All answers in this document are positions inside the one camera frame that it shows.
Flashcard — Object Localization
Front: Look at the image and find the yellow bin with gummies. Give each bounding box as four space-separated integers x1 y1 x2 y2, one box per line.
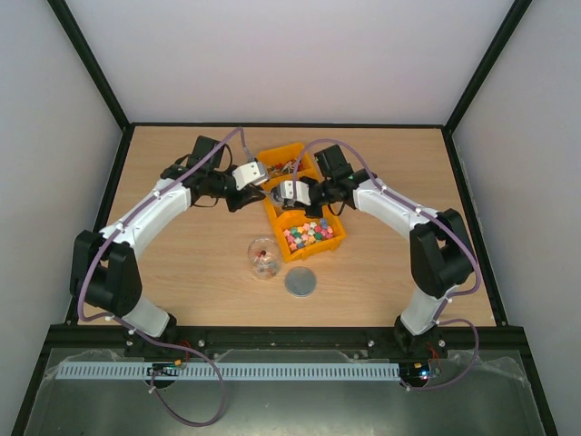
265 182 313 220

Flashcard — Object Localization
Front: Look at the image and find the metal scoop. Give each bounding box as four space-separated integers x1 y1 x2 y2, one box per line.
270 181 295 207

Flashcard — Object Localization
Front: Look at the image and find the yellow bin with lollipops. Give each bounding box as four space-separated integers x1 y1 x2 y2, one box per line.
257 143 317 181

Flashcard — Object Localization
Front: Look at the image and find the yellow bin with colourful candies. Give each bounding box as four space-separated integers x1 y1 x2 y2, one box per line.
269 212 347 263

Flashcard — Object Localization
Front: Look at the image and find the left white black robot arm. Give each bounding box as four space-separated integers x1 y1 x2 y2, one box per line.
70 136 269 338

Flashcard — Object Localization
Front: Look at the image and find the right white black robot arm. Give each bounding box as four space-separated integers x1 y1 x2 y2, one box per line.
292 138 482 356

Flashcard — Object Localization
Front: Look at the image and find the clear plastic jar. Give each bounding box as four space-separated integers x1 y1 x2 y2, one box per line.
247 237 281 280

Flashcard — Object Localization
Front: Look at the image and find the grey round jar lid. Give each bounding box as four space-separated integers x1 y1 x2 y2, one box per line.
284 267 317 298

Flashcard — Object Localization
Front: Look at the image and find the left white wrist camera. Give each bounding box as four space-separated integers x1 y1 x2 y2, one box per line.
231 161 270 191

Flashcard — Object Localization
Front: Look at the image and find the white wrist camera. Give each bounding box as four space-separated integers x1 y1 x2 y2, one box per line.
231 161 270 191
281 180 311 210

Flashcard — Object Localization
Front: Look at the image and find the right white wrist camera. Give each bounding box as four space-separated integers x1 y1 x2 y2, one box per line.
281 180 311 210

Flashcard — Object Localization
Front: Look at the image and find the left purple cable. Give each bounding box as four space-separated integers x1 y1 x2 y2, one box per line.
77 126 225 426

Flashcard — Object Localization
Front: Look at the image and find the purple cable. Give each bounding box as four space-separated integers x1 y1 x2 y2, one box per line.
77 126 225 426
290 137 482 393

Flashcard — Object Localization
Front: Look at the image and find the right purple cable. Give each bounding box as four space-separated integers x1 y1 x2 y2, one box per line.
290 137 482 393

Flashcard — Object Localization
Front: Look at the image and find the grey slotted cable duct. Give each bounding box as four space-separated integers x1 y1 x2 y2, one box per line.
55 362 400 382

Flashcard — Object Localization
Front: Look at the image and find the black front mounting rail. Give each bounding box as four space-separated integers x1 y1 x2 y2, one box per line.
46 324 527 360

